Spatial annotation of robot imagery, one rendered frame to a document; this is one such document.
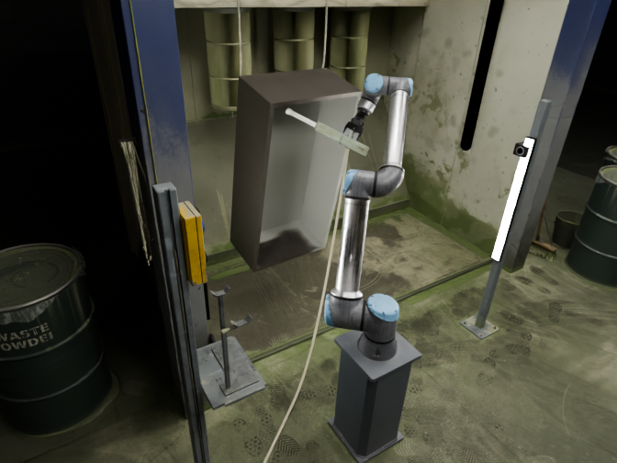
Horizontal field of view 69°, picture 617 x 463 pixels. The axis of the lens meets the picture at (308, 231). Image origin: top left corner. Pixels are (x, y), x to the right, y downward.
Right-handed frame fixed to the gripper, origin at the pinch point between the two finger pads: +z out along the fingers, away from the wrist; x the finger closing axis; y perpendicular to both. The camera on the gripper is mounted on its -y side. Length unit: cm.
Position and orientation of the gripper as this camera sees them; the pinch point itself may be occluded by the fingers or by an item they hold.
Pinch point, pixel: (346, 143)
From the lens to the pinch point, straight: 245.5
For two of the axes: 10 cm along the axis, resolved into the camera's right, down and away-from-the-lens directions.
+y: 1.0, -0.9, 9.9
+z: -4.5, 8.8, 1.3
